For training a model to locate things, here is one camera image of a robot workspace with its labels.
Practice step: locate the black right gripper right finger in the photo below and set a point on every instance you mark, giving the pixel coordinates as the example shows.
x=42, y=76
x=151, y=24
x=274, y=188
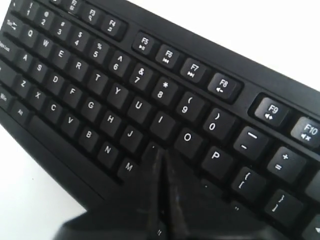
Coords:
x=195, y=213

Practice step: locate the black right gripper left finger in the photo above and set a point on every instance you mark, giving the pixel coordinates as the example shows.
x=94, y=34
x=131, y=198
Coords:
x=130, y=212

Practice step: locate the black acer keyboard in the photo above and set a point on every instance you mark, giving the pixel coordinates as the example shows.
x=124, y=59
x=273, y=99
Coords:
x=93, y=88

